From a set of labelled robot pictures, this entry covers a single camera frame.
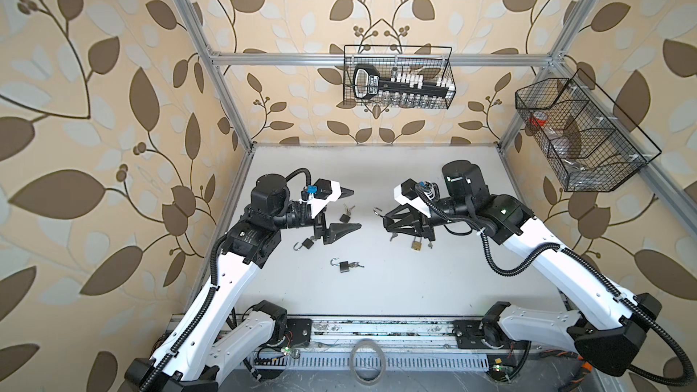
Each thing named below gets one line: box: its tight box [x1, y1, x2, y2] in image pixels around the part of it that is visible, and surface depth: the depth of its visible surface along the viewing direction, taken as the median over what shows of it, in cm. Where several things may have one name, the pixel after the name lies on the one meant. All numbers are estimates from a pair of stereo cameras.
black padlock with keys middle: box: [373, 206, 399, 242], surface depth 63 cm
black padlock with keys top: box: [339, 203, 356, 225], surface depth 100 cm
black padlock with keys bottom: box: [330, 256, 365, 274], surface depth 88 cm
